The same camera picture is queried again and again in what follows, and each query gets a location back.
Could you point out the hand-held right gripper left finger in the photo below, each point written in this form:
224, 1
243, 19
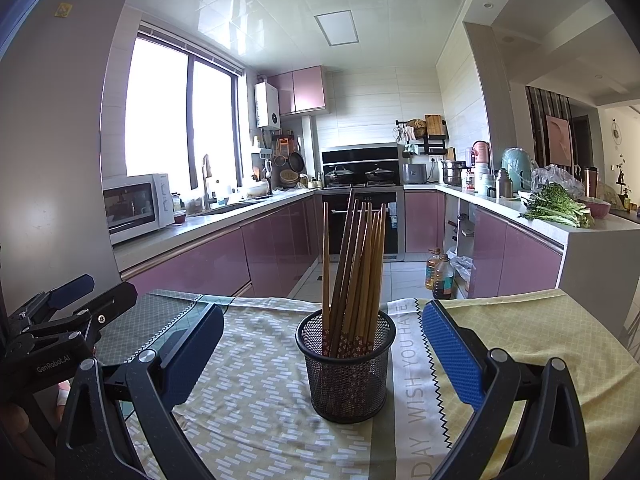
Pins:
200, 345

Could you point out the black mesh holder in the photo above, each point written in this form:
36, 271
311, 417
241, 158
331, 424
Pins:
345, 390

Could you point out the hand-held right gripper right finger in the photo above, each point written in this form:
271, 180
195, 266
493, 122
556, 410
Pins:
452, 350

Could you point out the white wall water heater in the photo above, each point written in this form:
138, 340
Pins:
267, 105

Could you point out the black wall rack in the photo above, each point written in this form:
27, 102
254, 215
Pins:
434, 140

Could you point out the pink bowl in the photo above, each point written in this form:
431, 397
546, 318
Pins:
595, 209

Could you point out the black frying pan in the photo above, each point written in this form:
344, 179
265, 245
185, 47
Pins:
296, 161

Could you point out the kitchen sink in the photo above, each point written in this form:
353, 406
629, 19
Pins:
230, 206

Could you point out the white containers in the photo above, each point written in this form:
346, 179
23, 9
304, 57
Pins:
482, 179

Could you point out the pink sink-side base cabinets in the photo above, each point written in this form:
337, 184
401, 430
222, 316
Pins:
225, 255

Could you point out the bunch of green vegetables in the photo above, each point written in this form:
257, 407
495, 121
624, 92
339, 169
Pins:
556, 205

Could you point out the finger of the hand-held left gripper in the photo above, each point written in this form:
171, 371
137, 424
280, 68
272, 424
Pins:
75, 285
117, 297

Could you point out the clear plastic bag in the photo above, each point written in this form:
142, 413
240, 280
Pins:
556, 179

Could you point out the wall clock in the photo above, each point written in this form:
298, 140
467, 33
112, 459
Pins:
616, 129

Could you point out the white microwave oven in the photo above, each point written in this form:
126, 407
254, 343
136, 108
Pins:
135, 205

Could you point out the white ceramic pot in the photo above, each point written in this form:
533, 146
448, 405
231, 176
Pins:
255, 189

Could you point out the stainless steel pot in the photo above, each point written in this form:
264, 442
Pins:
452, 172

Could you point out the pink kettle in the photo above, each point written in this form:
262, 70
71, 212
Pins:
481, 152

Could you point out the black built-in oven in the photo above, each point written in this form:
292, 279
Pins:
336, 220

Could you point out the mint green appliance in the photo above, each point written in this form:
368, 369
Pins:
516, 167

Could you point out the metal sink faucet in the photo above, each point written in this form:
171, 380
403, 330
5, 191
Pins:
207, 185

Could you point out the person's left hand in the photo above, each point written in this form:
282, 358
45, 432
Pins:
63, 394

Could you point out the patchwork printed tablecloth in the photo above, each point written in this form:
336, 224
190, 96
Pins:
260, 410

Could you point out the steel thermos bottle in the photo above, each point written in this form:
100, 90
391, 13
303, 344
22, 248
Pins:
504, 184

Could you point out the grey refrigerator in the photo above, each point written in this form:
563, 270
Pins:
60, 160

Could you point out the ceiling light panel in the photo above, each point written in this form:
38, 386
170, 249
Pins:
336, 29

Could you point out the kitchen window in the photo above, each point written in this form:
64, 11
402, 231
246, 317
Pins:
160, 110

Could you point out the cooking oil bottles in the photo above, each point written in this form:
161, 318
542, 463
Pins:
443, 280

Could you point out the pink peninsula base cabinets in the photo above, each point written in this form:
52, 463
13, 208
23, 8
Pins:
515, 260

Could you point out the plastic bag on floor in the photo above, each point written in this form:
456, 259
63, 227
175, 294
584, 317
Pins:
461, 272

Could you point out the pink base cabinet beside oven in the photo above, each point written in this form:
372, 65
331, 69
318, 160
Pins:
424, 222

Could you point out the framed wall picture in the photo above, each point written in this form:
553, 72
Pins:
559, 140

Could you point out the black range hood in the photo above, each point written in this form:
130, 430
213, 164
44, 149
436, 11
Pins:
360, 154

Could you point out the black lidded wok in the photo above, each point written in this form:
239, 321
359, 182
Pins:
380, 175
340, 176

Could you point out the decorative plant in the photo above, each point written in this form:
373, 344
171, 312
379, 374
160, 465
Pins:
623, 185

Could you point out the silver countertop appliance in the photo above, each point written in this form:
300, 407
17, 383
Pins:
415, 173

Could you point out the cooking oil bottle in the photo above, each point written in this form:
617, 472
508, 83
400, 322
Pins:
433, 270

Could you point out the pink wall cabinet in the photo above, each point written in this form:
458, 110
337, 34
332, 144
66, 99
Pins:
307, 90

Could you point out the bundle of wooden chopsticks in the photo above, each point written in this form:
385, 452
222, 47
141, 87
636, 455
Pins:
350, 260

